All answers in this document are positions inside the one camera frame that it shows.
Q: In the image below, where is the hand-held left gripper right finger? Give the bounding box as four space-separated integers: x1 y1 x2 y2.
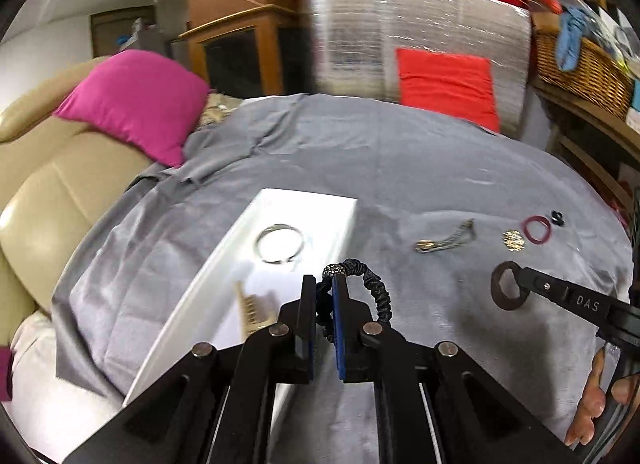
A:
330 275 587 464

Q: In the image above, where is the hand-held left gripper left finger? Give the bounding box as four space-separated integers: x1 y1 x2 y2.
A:
62 274 321 464

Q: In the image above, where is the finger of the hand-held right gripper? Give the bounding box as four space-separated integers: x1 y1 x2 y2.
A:
509 265 620 331

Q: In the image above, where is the dark brown ring bangle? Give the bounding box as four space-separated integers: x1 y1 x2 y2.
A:
491 261 530 311

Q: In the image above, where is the black beaded scrunchie bracelet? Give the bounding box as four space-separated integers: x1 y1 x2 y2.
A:
315 259 392 342

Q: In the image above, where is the white rectangular tray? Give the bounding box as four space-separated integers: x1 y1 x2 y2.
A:
122 187 358 407

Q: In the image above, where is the person's right hand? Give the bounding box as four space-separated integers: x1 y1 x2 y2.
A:
564 346 640 447

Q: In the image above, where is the gold hair comb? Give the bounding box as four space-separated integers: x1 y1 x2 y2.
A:
234 280 276 337

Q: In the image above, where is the silver bangle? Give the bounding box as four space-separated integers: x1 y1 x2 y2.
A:
255 224 305 265

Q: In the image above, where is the wooden shelf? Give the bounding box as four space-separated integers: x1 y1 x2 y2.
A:
530 79 640 215

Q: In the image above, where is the grey blanket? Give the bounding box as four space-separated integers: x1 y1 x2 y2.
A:
50 93 636 464

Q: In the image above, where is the wicker basket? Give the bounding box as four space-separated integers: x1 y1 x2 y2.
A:
532 26 636 120

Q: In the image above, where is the red cushion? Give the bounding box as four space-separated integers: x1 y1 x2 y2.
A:
396 48 501 134

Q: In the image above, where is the patterned beige cushion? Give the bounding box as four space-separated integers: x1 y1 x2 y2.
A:
197 91 246 130

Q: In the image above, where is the blue cloth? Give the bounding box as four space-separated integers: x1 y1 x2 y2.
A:
555 6 586 72

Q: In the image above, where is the white cloth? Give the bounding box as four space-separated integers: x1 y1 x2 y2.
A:
10 311 126 464

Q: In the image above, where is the beige leather sofa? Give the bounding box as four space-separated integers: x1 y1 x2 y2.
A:
0 56 156 340

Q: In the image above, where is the wooden cabinet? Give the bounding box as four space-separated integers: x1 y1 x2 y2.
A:
177 4 301 97

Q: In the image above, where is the pink pillow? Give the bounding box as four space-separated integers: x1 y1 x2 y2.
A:
52 49 211 167

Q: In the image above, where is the silver foil sheet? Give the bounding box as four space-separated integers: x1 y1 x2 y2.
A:
306 0 533 137

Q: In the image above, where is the red hair tie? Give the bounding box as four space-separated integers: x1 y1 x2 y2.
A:
522 215 553 245

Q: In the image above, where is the metal chain bracelet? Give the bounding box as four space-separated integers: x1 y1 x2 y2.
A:
414 219 476 254

